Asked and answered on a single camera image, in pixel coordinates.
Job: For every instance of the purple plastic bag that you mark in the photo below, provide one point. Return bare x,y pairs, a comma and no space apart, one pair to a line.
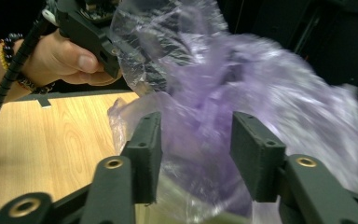
261,102

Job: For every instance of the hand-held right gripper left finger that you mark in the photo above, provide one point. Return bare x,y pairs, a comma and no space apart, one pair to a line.
144,161

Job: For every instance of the grey metal table bracket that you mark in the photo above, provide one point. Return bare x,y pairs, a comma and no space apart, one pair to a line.
42,101

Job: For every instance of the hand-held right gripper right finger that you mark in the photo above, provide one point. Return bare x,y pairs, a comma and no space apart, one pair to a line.
254,158

